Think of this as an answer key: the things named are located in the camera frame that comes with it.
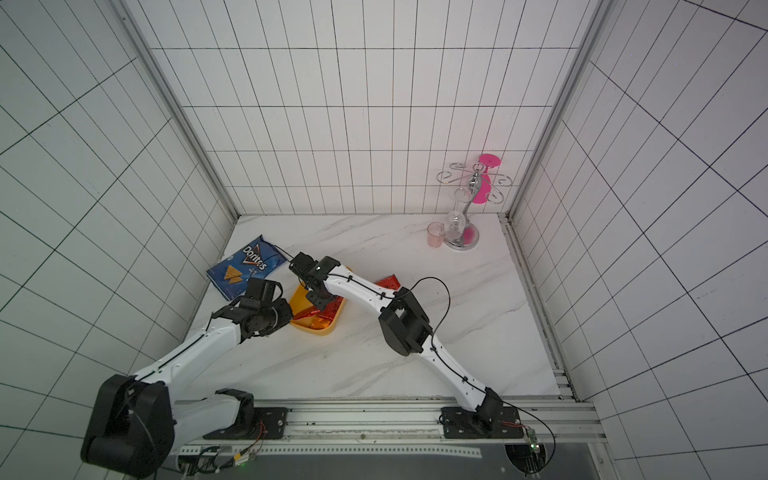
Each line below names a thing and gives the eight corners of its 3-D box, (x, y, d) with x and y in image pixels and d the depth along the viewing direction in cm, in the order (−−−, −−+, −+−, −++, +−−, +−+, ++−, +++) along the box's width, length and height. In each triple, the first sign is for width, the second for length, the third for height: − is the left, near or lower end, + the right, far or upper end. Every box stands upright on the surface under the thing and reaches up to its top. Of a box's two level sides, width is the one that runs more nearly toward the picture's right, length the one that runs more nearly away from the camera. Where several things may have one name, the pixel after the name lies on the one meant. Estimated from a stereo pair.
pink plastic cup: (427, 247, 112) (429, 234, 106) (425, 234, 117) (427, 221, 111) (442, 247, 112) (445, 234, 106) (440, 234, 117) (443, 221, 111)
